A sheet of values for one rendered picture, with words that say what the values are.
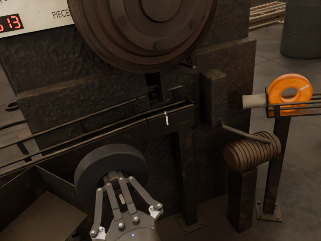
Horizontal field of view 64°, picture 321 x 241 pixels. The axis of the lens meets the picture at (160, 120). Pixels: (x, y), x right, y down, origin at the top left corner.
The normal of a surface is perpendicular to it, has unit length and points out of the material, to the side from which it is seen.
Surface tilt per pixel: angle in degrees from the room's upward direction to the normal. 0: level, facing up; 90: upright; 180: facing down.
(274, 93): 90
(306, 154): 0
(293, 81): 90
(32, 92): 0
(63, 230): 5
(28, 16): 90
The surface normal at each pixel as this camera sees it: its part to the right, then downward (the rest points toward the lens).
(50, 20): 0.36, 0.46
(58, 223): -0.17, -0.79
